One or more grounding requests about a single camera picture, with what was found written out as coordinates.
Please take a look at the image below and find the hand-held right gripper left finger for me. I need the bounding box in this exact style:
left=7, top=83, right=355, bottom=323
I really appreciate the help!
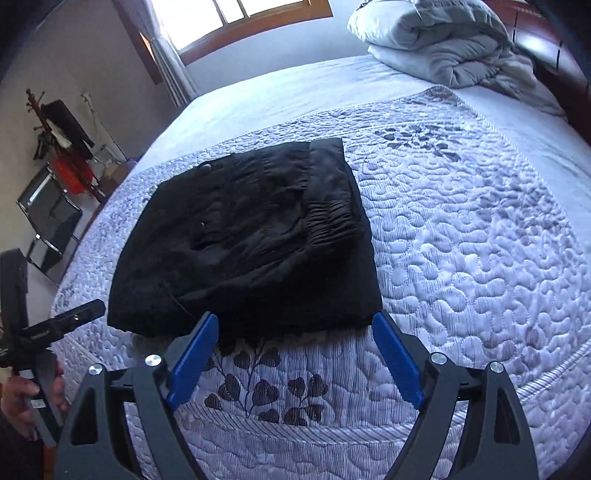
left=54, top=312, right=219, bottom=480

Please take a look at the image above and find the wooden framed window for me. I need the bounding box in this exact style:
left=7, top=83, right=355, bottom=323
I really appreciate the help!
left=157, top=0, right=334, bottom=65

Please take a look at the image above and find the black chrome frame chair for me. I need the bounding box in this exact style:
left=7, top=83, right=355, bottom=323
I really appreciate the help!
left=16, top=166, right=85, bottom=283

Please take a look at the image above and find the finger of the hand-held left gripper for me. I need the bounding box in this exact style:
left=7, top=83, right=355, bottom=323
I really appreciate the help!
left=21, top=298, right=106, bottom=344

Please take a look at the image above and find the dark red wooden headboard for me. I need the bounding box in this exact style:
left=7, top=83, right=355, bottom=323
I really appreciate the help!
left=485, top=0, right=591, bottom=139

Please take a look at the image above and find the cardboard box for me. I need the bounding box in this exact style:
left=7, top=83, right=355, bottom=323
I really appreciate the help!
left=104, top=161, right=133, bottom=190

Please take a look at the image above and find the wooden coat rack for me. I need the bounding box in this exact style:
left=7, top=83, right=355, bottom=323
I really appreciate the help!
left=25, top=89, right=52, bottom=160

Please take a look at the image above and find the bed with patterned white cover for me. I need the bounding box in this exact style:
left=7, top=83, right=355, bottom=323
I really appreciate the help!
left=48, top=85, right=591, bottom=480

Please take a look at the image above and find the folded grey duvet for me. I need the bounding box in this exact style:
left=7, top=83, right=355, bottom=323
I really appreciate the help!
left=347, top=0, right=568, bottom=121

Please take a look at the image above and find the person's left forearm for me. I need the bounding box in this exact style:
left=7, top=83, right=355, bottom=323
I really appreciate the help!
left=0, top=411, right=52, bottom=480

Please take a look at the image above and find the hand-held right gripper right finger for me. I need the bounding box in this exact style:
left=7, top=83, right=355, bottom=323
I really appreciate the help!
left=372, top=310, right=541, bottom=480

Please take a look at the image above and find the person's left hand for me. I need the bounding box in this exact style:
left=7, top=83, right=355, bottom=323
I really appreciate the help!
left=0, top=360, right=70, bottom=439

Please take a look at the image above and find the white bed sheet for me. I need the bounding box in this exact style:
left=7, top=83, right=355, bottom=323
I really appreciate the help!
left=136, top=54, right=591, bottom=204

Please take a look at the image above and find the white wire rack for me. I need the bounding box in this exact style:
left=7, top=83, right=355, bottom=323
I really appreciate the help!
left=81, top=92, right=127, bottom=167

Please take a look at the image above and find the grey curtain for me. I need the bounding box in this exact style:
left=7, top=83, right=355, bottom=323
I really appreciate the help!
left=115, top=0, right=199, bottom=107

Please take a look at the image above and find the red mesh bag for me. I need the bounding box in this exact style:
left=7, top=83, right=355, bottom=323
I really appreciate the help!
left=51, top=157, right=93, bottom=197

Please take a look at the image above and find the black jacket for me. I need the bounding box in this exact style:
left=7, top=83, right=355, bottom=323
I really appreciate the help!
left=107, top=137, right=384, bottom=344

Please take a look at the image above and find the hanging black clothing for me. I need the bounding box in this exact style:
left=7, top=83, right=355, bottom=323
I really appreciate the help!
left=44, top=99, right=95, bottom=160

